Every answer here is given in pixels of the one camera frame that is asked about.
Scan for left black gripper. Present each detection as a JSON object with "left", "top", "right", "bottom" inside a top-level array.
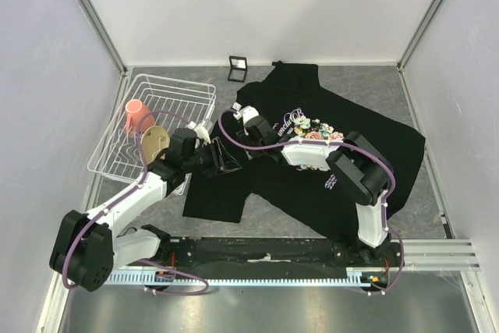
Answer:
[{"left": 183, "top": 137, "right": 242, "bottom": 178}]

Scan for black printed t-shirt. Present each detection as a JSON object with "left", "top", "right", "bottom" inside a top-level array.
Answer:
[{"left": 182, "top": 62, "right": 425, "bottom": 243}]

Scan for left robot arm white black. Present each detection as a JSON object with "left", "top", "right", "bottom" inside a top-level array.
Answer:
[{"left": 49, "top": 128, "right": 242, "bottom": 292}]

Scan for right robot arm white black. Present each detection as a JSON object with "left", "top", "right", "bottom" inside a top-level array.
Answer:
[{"left": 230, "top": 107, "right": 395, "bottom": 266}]

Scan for tan round plate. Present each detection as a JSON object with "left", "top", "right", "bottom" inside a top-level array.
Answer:
[{"left": 140, "top": 126, "right": 170, "bottom": 164}]

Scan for pink plastic cup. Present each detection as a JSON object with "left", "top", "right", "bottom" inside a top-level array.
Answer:
[{"left": 125, "top": 99, "right": 155, "bottom": 136}]

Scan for small black open box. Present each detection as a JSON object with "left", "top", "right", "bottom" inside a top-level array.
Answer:
[{"left": 227, "top": 55, "right": 248, "bottom": 83}]

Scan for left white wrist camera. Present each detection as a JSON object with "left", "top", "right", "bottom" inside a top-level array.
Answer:
[{"left": 188, "top": 119, "right": 213, "bottom": 143}]

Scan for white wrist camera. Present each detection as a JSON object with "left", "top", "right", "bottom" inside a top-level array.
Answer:
[
  {"left": 239, "top": 106, "right": 259, "bottom": 126},
  {"left": 188, "top": 119, "right": 213, "bottom": 143}
]

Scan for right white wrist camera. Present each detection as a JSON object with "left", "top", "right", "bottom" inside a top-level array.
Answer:
[{"left": 239, "top": 106, "right": 259, "bottom": 126}]

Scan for white wire basket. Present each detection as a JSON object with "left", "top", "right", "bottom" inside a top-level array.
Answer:
[{"left": 87, "top": 73, "right": 216, "bottom": 183}]

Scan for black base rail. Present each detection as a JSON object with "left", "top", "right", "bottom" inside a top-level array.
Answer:
[{"left": 151, "top": 236, "right": 402, "bottom": 268}]

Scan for toothed aluminium cable rail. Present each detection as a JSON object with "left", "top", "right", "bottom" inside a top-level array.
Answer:
[{"left": 105, "top": 267, "right": 371, "bottom": 288}]

